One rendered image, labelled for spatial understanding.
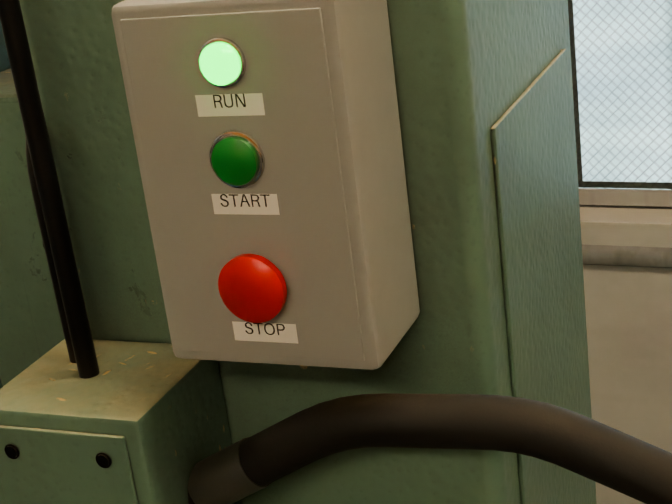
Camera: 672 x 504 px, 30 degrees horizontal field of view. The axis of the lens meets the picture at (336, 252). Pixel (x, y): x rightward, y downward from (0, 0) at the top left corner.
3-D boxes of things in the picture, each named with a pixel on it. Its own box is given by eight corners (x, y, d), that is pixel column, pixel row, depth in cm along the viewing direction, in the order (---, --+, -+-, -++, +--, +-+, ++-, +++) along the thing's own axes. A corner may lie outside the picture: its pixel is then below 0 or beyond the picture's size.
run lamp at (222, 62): (204, 87, 50) (196, 38, 50) (249, 86, 50) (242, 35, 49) (197, 91, 50) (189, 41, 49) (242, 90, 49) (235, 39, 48)
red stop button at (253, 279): (230, 314, 54) (220, 249, 53) (294, 317, 53) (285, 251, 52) (220, 324, 53) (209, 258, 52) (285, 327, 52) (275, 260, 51)
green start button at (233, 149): (216, 186, 52) (207, 130, 51) (269, 186, 51) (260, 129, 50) (209, 191, 51) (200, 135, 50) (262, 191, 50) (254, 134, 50)
